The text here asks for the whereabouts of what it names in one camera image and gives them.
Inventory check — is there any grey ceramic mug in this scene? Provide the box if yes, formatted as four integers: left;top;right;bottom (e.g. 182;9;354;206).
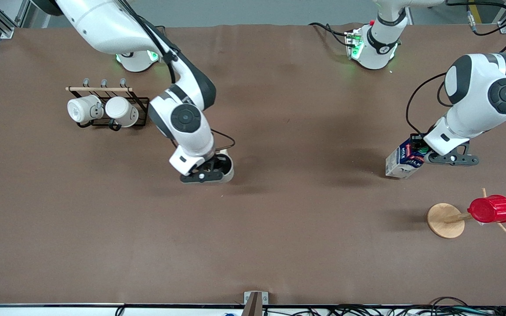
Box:
209;149;235;183

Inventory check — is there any blue white milk carton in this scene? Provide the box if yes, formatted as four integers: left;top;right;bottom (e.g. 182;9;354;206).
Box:
385;138;431;179

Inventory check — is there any red plastic cup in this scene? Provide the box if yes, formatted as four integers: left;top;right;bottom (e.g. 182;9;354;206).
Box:
468;195;506;224

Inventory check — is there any wooden mug tree stand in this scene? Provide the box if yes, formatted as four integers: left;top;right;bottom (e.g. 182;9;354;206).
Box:
427;188;506;239

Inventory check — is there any brown table cover sheet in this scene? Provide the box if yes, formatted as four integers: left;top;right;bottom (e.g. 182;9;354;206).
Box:
0;24;506;306

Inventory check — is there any white mug with flat base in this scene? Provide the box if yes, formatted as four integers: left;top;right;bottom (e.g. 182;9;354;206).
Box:
67;95;104;124

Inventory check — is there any white mug with black handle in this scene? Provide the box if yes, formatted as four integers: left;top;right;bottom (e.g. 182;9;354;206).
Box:
105;97;139;128

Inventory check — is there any black wire mug rack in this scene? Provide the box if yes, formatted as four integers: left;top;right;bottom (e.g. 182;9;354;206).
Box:
65;78;150;131

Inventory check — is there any metal bracket with post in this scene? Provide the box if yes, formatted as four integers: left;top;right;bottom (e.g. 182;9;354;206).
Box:
242;291;269;316

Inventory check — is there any black left base cable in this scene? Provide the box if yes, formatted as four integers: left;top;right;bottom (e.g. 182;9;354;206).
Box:
309;22;357;47

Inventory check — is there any black cable bundle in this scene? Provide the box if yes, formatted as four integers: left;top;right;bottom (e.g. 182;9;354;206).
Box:
262;297;506;316

